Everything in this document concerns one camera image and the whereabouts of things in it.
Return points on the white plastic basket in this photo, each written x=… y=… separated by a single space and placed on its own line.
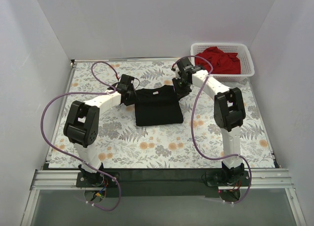
x=243 y=54

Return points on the red t-shirt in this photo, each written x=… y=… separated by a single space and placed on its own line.
x=222 y=62

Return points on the black t-shirt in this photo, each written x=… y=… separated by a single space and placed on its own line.
x=159 y=106

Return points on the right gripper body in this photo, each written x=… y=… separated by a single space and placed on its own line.
x=180 y=87

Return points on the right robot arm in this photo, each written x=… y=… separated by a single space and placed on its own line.
x=229 y=112

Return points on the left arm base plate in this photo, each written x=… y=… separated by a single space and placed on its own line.
x=85 y=180

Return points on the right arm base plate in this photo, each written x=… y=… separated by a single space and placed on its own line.
x=215 y=178

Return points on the aluminium table frame rail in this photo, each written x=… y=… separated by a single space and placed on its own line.
x=166 y=197

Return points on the floral table mat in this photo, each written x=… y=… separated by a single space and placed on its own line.
x=195 y=143

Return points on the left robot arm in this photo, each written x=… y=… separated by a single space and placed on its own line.
x=82 y=125

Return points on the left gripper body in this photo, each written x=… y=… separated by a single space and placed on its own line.
x=131 y=96

